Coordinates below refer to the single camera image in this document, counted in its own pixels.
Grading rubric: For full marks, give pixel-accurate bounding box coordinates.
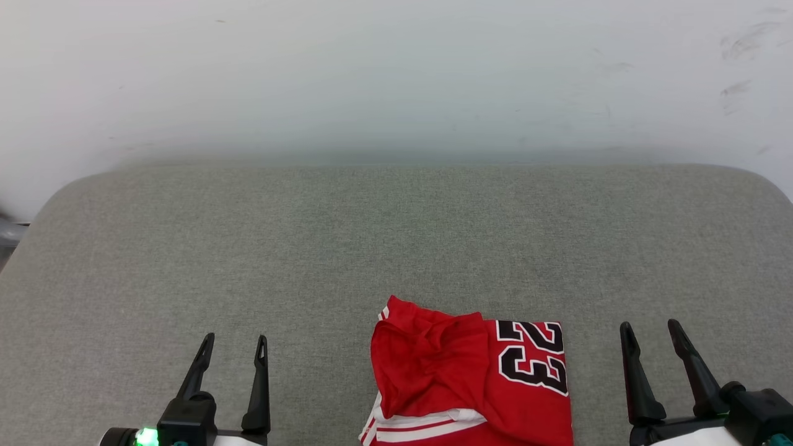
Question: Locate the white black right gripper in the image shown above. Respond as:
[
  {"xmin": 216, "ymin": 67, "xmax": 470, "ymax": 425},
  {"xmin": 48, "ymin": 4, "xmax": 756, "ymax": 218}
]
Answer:
[{"xmin": 619, "ymin": 318, "xmax": 793, "ymax": 446}]

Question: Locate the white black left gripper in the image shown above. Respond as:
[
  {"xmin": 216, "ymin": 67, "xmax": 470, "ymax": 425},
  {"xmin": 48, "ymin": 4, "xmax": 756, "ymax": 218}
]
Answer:
[{"xmin": 99, "ymin": 332, "xmax": 272, "ymax": 446}]

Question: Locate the grey metal frame bar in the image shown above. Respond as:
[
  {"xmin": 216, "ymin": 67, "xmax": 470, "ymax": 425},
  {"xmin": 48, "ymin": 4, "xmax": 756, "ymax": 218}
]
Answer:
[{"xmin": 0, "ymin": 212, "xmax": 30, "ymax": 250}]

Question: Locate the red and white basketball jersey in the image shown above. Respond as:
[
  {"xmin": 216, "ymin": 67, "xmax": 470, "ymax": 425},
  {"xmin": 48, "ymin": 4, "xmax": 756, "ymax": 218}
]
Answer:
[{"xmin": 357, "ymin": 295, "xmax": 574, "ymax": 446}]

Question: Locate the grey fabric sofa seat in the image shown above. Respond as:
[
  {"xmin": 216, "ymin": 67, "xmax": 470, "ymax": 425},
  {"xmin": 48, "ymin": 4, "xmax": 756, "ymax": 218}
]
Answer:
[{"xmin": 0, "ymin": 161, "xmax": 793, "ymax": 446}]

